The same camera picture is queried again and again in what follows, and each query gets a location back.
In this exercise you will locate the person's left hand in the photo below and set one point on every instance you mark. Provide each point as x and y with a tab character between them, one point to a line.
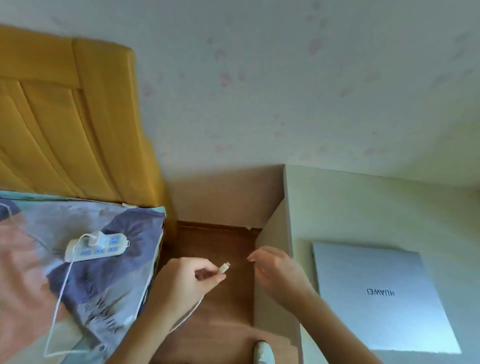
180	279

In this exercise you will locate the person's right hand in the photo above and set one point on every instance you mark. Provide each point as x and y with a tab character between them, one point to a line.
283	270

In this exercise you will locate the person's left thumb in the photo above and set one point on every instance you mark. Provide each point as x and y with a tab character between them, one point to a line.
212	277

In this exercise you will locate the person's right fingers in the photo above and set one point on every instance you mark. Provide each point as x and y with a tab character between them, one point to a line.
262	258

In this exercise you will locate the person's right forearm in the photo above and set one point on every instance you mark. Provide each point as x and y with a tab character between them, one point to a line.
337	330

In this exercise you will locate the person's left forearm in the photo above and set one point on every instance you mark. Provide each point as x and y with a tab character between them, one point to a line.
146	333

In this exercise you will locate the white desk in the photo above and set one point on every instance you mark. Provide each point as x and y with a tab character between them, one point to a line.
275	228

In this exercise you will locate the white slipper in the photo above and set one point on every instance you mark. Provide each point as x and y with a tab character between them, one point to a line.
264	352

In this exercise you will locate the blue grey patterned pillow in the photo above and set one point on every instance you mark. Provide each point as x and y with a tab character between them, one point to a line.
108	270

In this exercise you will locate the white power strip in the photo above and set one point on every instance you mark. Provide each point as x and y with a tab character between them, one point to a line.
95	249

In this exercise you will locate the white charger plug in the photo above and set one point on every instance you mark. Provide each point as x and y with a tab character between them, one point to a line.
96	237

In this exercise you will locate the silver laptop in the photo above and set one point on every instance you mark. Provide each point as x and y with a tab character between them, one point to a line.
378	296

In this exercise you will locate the pink blanket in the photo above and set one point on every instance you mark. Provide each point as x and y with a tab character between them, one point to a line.
22	285

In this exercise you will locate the yellow padded headboard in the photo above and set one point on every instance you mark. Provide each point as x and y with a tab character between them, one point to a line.
75	123

